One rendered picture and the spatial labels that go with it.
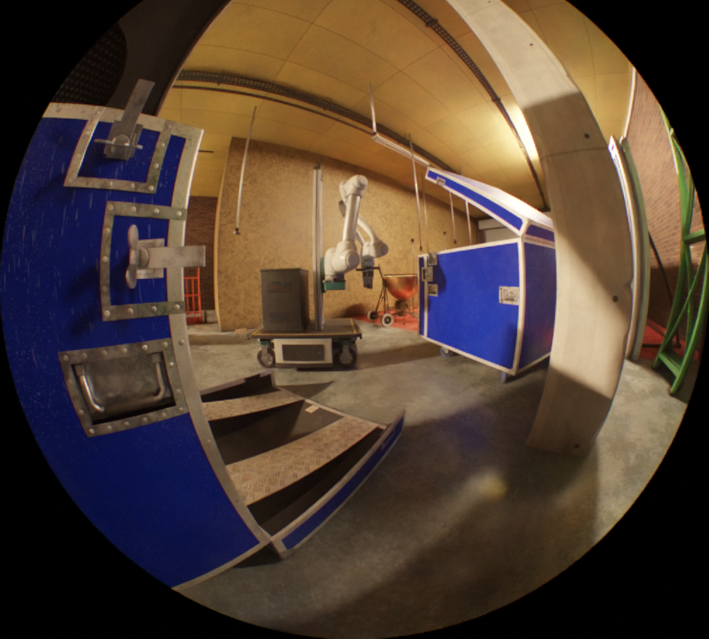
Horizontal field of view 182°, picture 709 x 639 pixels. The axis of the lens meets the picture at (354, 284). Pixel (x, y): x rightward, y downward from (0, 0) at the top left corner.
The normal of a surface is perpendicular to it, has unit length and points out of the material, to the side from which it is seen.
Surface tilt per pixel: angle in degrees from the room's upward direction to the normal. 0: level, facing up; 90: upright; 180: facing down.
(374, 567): 0
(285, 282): 90
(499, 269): 90
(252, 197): 90
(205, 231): 90
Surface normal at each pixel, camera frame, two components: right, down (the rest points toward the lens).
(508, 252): -0.96, 0.03
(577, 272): -0.80, 0.04
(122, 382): 0.85, 0.00
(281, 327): 0.08, 0.03
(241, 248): 0.60, 0.00
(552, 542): -0.03, -1.00
